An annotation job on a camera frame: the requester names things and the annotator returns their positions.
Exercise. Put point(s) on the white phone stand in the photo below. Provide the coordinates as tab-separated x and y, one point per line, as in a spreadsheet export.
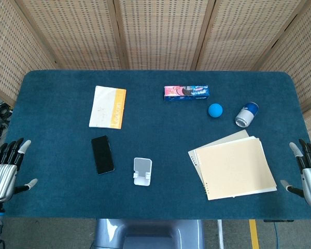
142	171

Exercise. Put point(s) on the blue silver drink can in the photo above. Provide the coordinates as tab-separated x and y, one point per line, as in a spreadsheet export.
246	114

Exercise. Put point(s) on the beige paper stack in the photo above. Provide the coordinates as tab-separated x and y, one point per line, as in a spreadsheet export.
235	171

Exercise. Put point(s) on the white loose paper sheet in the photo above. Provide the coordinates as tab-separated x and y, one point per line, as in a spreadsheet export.
257	139

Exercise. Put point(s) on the yellow floor tape strip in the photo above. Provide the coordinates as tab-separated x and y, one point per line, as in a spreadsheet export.
254	233

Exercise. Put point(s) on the blue foam ball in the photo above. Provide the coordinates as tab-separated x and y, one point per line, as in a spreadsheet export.
215	110

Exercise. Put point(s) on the white orange booklet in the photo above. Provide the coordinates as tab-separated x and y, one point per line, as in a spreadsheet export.
103	107

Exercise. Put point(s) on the white table leg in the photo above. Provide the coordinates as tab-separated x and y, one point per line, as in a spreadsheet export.
220	233

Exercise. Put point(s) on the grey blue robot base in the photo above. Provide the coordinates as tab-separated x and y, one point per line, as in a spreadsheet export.
150	233

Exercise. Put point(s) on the woven bamboo screen panel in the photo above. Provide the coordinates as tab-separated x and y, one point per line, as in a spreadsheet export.
305	57
75	31
248	31
13	52
163	31

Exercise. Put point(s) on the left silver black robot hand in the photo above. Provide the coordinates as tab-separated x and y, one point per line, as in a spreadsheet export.
2	179

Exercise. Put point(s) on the black smartphone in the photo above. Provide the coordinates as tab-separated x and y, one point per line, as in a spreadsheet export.
102	155

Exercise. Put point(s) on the dark blue table cloth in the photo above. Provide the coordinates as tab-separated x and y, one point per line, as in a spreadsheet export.
158	129

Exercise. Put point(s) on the blue pink cookie box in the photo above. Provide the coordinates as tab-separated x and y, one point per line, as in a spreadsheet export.
186	92

